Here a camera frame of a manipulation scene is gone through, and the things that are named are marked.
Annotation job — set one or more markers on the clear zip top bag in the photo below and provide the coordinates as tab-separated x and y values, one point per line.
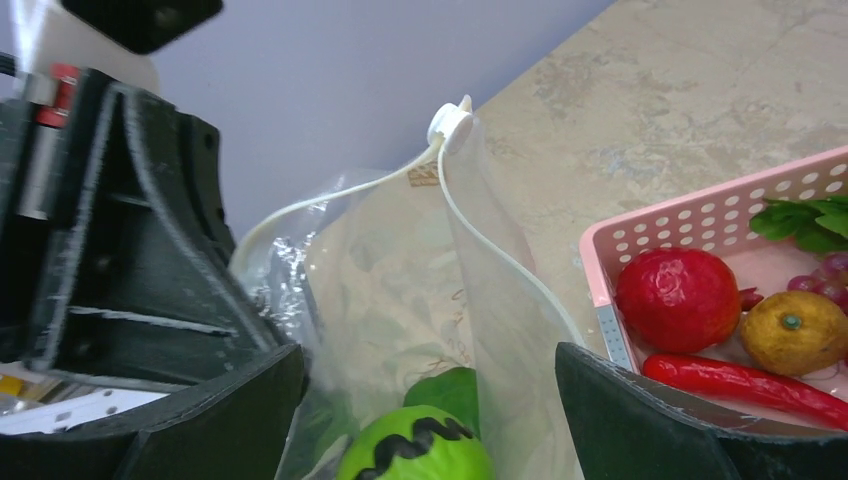
387	279

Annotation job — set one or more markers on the green leafy vegetable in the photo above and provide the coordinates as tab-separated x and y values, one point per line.
817	226

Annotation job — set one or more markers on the green striped melon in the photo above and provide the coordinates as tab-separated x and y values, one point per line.
416	442

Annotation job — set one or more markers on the red chili pepper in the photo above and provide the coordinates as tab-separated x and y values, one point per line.
733	382

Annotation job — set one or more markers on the purple grapes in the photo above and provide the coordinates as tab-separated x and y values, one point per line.
829	279

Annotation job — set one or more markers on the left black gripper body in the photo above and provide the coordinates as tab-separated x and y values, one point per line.
40	257

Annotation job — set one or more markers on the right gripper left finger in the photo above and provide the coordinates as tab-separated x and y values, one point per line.
232	427

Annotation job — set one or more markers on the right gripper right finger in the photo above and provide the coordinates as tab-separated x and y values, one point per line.
625	426

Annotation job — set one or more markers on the pink plastic basket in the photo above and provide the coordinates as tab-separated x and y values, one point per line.
713	220

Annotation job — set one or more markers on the yellow lemon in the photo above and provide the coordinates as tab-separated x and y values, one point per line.
794	333

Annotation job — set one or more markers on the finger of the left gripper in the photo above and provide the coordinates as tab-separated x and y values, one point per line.
155	307

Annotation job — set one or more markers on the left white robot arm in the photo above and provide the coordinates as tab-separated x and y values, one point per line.
116	38

